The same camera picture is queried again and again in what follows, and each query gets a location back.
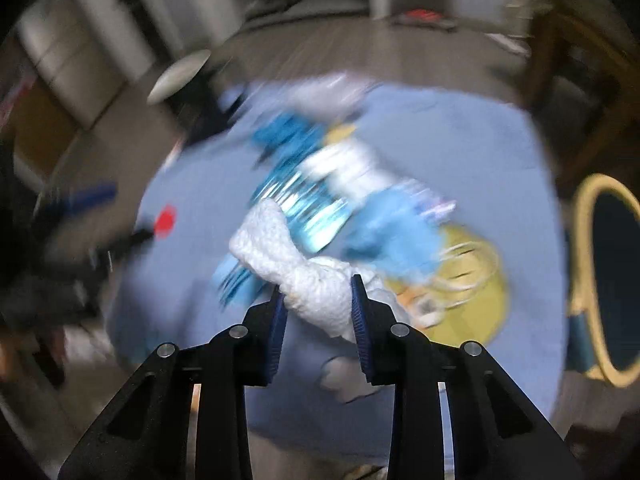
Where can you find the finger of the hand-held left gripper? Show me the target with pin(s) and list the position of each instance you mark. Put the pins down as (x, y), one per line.
(90, 195)
(135, 236)

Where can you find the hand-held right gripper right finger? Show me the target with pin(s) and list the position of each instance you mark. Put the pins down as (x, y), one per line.
(359, 330)

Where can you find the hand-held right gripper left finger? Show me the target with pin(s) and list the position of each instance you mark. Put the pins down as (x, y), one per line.
(277, 335)

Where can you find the white tissue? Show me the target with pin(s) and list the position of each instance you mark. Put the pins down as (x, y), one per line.
(310, 285)

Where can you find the yellow rimmed trash bin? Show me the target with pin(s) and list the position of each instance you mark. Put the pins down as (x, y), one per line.
(620, 285)

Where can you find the teal printed sachet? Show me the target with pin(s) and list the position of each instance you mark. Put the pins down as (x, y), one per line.
(237, 280)
(305, 215)

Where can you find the light blue garment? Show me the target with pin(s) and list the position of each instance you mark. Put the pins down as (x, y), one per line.
(390, 230)

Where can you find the black mug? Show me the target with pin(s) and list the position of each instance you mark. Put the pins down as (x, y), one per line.
(177, 75)

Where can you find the silver blue foil wrapper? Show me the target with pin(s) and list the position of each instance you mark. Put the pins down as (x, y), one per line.
(345, 165)

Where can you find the blue cartoon printed blanket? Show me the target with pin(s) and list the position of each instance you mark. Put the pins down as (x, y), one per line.
(475, 150)

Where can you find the clear plastic bag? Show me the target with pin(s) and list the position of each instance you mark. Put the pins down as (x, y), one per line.
(330, 92)

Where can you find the red packet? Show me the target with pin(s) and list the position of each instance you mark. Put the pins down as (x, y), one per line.
(427, 16)

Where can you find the wooden chair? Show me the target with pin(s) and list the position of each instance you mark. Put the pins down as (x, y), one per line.
(550, 45)

